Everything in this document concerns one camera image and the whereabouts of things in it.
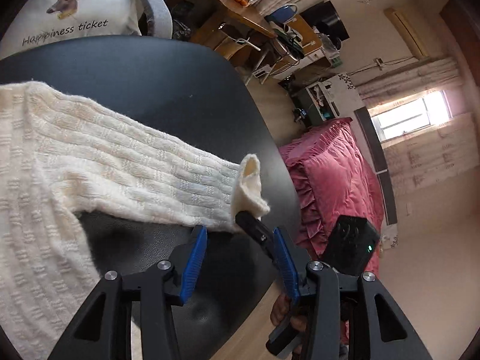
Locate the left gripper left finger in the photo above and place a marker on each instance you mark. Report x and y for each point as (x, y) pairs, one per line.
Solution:
(101, 328)

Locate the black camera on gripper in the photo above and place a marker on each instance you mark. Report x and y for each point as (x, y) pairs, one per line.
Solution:
(350, 245)

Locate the pink quilted bedspread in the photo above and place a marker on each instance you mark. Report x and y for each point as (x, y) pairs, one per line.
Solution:
(331, 178)

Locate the wooden desk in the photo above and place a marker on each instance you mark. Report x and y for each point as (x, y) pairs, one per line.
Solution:
(231, 10)

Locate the yellow blue grey sofa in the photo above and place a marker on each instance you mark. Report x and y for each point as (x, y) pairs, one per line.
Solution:
(150, 3)

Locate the cream knitted sweater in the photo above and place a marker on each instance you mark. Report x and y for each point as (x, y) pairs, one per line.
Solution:
(62, 155)

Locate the white deer print pillow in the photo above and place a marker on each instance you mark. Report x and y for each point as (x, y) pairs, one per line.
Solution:
(41, 22)

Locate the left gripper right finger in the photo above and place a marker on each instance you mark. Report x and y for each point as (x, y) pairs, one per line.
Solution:
(378, 328)

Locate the black television monitor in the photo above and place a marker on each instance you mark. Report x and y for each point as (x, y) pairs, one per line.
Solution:
(324, 17)

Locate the person's right hand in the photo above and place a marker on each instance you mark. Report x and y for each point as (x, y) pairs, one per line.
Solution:
(280, 311)

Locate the black round leather stool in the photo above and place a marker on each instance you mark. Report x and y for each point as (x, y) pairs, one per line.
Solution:
(191, 93)

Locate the blue folding chair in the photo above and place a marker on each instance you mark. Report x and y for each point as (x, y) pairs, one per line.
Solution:
(283, 14)

